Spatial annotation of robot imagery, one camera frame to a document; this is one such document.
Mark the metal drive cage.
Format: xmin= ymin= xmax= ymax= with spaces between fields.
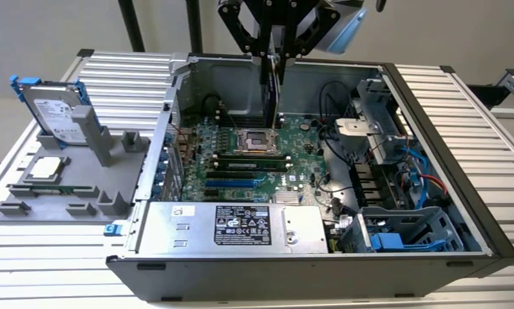
xmin=334 ymin=78 xmax=418 ymax=165

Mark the long black expansion slot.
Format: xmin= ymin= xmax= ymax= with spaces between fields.
xmin=206 ymin=171 xmax=258 ymax=180

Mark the black grey PC case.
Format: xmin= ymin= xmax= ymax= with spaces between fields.
xmin=105 ymin=52 xmax=514 ymax=303

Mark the metal socket cover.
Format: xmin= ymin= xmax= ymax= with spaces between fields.
xmin=238 ymin=129 xmax=274 ymax=151

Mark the green graphics card black cooler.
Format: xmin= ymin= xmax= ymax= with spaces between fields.
xmin=259 ymin=53 xmax=284 ymax=130

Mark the blue flat wire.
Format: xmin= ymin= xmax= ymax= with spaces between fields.
xmin=399 ymin=145 xmax=431 ymax=212

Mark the grey parts rack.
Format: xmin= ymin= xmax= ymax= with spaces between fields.
xmin=0 ymin=106 xmax=151 ymax=223

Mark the hard disk blue carrier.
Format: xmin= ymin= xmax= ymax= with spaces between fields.
xmin=8 ymin=75 xmax=101 ymax=149

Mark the black stand pole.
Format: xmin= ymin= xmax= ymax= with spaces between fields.
xmin=117 ymin=0 xmax=147 ymax=53
xmin=184 ymin=0 xmax=204 ymax=55

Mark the black rating label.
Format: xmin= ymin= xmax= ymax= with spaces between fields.
xmin=215 ymin=205 xmax=270 ymax=247

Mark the blue expansion slot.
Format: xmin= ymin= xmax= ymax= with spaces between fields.
xmin=204 ymin=179 xmax=259 ymax=189

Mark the grey disk bay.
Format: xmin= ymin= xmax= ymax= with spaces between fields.
xmin=338 ymin=205 xmax=465 ymax=254

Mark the silver CPU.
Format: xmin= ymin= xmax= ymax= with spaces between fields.
xmin=25 ymin=156 xmax=65 ymax=180

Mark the red flat wire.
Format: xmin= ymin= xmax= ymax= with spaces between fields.
xmin=423 ymin=173 xmax=450 ymax=196

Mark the silver power supply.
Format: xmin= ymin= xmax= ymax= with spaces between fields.
xmin=133 ymin=201 xmax=330 ymax=255

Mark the green RAM stick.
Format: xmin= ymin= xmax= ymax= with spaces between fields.
xmin=32 ymin=184 xmax=95 ymax=196
xmin=216 ymin=159 xmax=291 ymax=171

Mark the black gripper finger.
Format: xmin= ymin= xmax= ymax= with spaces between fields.
xmin=216 ymin=0 xmax=274 ymax=86
xmin=282 ymin=6 xmax=340 ymax=68

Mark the thin black cable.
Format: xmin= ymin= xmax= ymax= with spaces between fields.
xmin=318 ymin=80 xmax=354 ymax=129

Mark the thick black looped cable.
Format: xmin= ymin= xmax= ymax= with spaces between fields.
xmin=200 ymin=93 xmax=222 ymax=114

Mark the CPU socket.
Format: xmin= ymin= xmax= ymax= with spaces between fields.
xmin=235 ymin=127 xmax=276 ymax=153

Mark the green motherboard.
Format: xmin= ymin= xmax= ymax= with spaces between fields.
xmin=178 ymin=111 xmax=332 ymax=215

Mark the blue drive latch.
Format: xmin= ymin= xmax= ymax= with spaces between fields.
xmin=370 ymin=233 xmax=404 ymax=252

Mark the silver finned heat sink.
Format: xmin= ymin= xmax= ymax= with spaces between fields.
xmin=275 ymin=191 xmax=304 ymax=204

